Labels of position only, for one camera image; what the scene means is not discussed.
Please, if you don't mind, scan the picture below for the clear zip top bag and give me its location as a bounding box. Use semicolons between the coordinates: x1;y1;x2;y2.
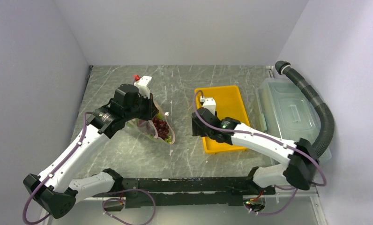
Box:
126;101;175;144

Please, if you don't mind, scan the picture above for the celery stalk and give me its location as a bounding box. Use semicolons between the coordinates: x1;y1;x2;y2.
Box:
126;121;174;144

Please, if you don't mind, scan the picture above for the yellow plastic tray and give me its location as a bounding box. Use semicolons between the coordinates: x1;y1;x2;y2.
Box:
194;85;250;154

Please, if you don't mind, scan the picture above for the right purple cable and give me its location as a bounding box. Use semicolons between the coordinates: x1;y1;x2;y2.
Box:
193;89;328;217

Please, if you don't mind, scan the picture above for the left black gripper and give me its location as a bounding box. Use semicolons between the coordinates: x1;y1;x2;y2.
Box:
123;91;159;121

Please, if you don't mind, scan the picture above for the purple cable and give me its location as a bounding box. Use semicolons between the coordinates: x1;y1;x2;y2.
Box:
22;112;157;225
193;89;328;217

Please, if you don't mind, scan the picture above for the dark red grape bunch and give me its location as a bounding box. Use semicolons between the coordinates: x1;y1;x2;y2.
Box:
153;116;171;142

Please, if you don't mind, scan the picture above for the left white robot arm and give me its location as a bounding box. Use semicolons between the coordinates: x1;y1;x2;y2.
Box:
22;83;158;225

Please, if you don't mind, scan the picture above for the clear plastic storage box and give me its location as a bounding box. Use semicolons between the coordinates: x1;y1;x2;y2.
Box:
254;78;321;143

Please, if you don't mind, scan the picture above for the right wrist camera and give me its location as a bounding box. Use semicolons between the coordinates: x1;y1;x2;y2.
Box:
200;97;216;115

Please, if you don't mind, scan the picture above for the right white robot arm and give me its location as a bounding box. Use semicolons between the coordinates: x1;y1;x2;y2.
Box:
191;107;319;195

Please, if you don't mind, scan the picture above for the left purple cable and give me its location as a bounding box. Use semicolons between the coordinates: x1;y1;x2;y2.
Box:
22;112;157;225

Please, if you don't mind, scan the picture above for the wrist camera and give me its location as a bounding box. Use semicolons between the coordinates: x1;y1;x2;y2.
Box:
200;97;216;115
133;75;153;98

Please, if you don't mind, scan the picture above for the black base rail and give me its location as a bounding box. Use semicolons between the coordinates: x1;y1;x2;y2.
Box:
90;175;276;209

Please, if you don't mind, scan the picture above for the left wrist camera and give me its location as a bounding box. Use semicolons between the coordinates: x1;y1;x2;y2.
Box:
133;75;153;98

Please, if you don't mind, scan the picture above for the black corrugated hose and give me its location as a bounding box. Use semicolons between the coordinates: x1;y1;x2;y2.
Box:
275;60;335;159

